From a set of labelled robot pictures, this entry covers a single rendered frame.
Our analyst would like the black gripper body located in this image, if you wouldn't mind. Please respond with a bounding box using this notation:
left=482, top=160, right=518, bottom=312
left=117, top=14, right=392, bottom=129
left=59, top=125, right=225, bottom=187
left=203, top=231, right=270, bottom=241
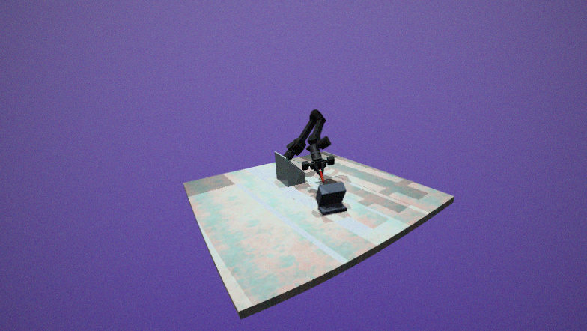
left=302, top=150, right=335, bottom=171

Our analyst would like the grey sloped panel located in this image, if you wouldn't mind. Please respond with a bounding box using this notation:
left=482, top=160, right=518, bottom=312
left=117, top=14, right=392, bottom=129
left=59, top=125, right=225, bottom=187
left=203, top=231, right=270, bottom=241
left=316, top=182, right=347, bottom=216

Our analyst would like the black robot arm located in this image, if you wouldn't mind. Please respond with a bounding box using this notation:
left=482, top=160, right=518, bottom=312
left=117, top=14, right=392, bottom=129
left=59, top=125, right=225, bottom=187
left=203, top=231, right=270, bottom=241
left=282, top=109, right=331, bottom=161

